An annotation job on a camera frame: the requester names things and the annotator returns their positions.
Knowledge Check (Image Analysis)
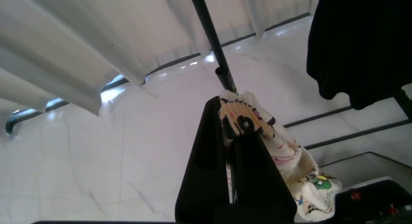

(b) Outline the black garment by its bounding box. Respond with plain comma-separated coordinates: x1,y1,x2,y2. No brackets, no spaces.
306,0,412,111

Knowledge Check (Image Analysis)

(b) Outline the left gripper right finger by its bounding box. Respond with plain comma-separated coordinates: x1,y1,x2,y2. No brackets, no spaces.
229,130,297,223

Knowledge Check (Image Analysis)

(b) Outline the cream printed garment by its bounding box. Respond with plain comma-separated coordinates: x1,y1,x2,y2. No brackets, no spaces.
218,89,343,223

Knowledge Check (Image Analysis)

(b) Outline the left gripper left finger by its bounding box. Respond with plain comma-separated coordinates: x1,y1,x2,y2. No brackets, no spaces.
175,95,231,223

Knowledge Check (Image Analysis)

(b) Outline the white curtain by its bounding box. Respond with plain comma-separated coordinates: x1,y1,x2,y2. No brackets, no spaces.
0,0,320,122

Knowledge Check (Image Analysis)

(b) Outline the black clothes rack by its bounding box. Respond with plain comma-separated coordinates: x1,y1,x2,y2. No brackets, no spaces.
187,0,412,151

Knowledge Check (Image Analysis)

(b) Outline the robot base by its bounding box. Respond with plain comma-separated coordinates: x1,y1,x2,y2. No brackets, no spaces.
317,151,412,224

